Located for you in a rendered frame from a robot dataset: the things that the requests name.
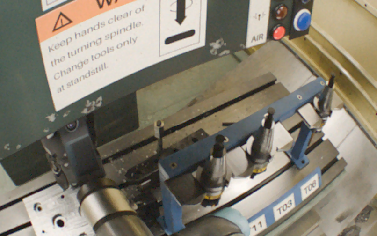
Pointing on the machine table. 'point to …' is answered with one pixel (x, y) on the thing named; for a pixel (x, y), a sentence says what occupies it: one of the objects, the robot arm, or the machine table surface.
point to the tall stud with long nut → (159, 127)
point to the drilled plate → (72, 195)
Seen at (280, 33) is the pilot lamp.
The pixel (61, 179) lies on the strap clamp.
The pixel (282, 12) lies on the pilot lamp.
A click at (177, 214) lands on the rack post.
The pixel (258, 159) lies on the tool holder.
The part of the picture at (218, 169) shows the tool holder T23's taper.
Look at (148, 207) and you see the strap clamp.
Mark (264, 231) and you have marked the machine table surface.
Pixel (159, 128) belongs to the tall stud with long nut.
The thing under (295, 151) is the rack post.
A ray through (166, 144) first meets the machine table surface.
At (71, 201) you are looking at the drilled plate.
